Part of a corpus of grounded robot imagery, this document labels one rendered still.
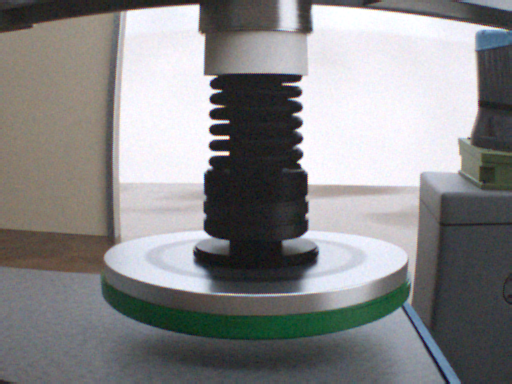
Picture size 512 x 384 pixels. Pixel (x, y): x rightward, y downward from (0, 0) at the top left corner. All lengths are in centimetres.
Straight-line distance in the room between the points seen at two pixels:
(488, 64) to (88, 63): 446
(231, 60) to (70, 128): 519
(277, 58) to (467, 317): 97
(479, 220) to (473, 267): 9
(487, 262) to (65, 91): 468
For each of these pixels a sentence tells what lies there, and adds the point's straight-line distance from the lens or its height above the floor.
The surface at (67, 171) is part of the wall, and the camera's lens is 568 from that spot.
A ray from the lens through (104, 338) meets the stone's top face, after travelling 51.
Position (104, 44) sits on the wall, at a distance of 557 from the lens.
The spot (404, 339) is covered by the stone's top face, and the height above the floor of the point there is 84.
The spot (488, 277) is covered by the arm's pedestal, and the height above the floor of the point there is 68.
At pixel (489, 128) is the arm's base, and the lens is 146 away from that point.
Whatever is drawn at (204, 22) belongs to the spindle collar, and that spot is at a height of 106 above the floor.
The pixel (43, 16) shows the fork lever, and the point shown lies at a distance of 55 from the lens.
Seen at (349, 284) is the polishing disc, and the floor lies 90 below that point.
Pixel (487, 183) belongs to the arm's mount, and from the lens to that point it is 138.
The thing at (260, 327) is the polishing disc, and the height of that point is 88.
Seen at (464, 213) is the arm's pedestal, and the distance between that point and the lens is 131.
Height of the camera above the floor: 100
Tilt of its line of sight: 7 degrees down
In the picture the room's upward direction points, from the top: straight up
